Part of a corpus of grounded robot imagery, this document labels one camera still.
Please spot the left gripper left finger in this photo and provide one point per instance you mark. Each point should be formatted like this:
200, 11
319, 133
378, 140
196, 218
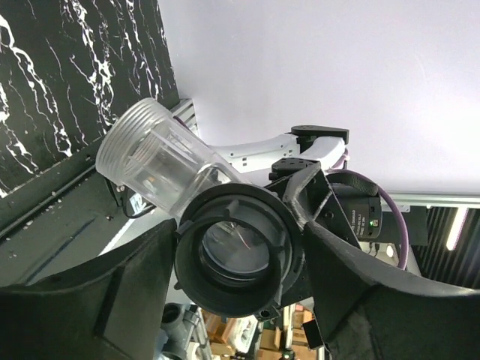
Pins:
110, 307

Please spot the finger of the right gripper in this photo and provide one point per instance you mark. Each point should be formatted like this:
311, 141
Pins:
310, 198

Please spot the clear elbow pipe fitting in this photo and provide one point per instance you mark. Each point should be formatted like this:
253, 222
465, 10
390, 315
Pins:
163, 166

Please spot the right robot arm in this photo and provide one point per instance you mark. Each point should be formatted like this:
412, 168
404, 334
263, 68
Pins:
254, 160

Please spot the black marble pattern mat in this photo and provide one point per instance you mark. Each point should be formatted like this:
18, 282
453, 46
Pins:
69, 70

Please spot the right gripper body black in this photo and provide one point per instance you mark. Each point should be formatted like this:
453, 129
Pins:
291, 327

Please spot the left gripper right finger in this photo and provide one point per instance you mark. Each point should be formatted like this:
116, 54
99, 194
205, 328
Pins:
367, 309

